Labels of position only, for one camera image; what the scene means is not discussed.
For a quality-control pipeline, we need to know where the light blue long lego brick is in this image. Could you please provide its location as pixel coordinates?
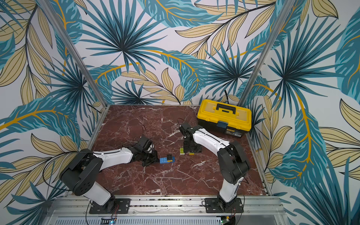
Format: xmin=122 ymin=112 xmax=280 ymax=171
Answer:
xmin=159 ymin=157 xmax=175 ymax=164

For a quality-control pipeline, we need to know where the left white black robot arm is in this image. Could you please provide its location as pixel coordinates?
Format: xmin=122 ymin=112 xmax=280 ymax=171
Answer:
xmin=60 ymin=136 xmax=159 ymax=212

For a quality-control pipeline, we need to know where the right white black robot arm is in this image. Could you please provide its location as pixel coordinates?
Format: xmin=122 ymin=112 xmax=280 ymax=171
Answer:
xmin=179 ymin=123 xmax=251 ymax=213

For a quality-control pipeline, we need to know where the yellow black toolbox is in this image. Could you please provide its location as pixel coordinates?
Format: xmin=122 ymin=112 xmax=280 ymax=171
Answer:
xmin=197 ymin=99 xmax=252 ymax=137

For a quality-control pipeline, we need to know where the aluminium left table rail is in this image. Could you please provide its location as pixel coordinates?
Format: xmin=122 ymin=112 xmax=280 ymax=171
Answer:
xmin=87 ymin=105 xmax=110 ymax=150

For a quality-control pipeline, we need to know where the aluminium table rail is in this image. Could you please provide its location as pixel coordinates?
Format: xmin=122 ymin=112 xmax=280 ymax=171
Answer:
xmin=87 ymin=105 xmax=110 ymax=150
xmin=246 ymin=134 xmax=273 ymax=196

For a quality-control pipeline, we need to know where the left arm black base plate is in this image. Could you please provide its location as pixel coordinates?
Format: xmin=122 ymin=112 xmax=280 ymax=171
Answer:
xmin=89 ymin=198 xmax=131 ymax=215

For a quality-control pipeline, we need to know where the aluminium left corner post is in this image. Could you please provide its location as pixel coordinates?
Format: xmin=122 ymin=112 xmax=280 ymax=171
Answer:
xmin=38 ymin=0 xmax=108 ymax=108

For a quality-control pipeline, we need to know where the aluminium corner post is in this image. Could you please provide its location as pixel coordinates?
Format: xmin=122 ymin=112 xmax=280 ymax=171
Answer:
xmin=237 ymin=0 xmax=295 ymax=107
xmin=38 ymin=0 xmax=108 ymax=108

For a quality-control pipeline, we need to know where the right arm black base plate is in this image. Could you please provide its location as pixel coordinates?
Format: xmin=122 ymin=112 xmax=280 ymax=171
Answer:
xmin=204 ymin=197 xmax=244 ymax=213

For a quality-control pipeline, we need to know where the aluminium right table rail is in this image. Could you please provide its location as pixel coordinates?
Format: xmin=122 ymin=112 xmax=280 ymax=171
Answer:
xmin=246 ymin=134 xmax=273 ymax=196

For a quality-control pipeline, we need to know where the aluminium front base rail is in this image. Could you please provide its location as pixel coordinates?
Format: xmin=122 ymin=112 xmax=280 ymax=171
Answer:
xmin=43 ymin=196 xmax=290 ymax=225

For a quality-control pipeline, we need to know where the aluminium right corner post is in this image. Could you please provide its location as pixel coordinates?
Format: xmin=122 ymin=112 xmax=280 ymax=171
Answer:
xmin=237 ymin=0 xmax=295 ymax=107

